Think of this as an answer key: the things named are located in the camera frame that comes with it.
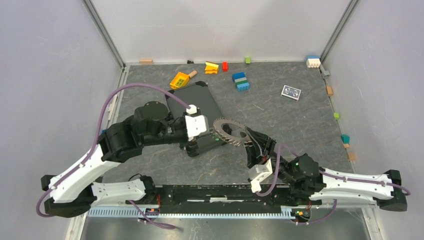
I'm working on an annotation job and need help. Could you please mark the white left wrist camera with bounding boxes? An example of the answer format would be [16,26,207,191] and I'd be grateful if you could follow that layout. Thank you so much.
[184,104,209,142]

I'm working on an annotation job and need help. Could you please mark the blue green stacked bricks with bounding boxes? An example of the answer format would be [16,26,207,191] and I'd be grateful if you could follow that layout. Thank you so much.
[231,72,250,92]

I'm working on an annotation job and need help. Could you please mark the orange wooden block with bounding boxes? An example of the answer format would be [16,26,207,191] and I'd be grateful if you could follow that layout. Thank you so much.
[326,86,334,97]

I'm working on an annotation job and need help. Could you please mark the blue playing card box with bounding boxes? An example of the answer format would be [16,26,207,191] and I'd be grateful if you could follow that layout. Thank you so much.
[281,85,302,101]

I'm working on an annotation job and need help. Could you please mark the white cable duct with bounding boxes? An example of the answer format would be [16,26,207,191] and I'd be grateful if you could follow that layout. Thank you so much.
[87,206,295,220]

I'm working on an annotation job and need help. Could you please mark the wooden peg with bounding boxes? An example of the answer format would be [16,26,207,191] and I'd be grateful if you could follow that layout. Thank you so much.
[188,70,198,78]

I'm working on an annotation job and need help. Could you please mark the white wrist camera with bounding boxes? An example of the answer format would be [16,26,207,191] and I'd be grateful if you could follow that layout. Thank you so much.
[248,159,273,193]
[184,104,209,142]

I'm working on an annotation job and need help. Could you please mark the white blue brick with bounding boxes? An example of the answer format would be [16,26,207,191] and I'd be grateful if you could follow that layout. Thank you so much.
[305,55,321,68]

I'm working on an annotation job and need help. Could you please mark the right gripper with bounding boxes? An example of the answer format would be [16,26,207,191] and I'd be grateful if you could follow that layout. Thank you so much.
[240,125,296,185]

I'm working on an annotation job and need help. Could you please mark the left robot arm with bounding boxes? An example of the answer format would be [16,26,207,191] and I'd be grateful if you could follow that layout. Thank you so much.
[41,101,209,218]

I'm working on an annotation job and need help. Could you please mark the lime green block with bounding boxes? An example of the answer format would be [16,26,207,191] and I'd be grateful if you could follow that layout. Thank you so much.
[333,112,340,121]

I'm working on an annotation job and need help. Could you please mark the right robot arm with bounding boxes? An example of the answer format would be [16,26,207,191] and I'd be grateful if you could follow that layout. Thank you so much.
[240,127,411,212]

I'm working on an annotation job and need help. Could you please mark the metal disc keyring with rings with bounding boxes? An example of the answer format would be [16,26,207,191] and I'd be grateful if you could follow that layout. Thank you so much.
[212,117,253,147]

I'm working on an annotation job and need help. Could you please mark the yellow orange wedge blocks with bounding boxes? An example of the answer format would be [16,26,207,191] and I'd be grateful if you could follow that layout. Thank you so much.
[204,61,219,74]

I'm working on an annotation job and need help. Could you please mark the tan block at right wall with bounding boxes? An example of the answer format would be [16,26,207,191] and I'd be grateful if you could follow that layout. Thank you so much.
[347,152,357,162]

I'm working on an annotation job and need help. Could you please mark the grey brick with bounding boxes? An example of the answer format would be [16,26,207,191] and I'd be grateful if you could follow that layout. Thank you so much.
[320,69,331,79]

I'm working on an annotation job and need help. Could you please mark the yellow toy window block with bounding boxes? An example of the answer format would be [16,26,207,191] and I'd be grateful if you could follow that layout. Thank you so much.
[169,72,190,89]

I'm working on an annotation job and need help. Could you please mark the teal block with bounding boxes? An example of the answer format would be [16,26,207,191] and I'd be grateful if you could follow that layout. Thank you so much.
[340,134,350,144]

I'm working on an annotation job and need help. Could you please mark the red small block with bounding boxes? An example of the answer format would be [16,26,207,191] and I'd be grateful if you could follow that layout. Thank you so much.
[222,61,229,72]

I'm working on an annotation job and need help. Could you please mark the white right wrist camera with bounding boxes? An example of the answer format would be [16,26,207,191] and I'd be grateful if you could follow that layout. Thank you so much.
[248,159,273,193]

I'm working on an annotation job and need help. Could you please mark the tan wooden block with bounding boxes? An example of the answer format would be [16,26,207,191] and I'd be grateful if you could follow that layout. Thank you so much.
[139,59,154,65]

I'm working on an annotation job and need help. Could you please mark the dark grey hard case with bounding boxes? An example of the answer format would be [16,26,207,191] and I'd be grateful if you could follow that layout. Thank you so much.
[168,81,227,149]

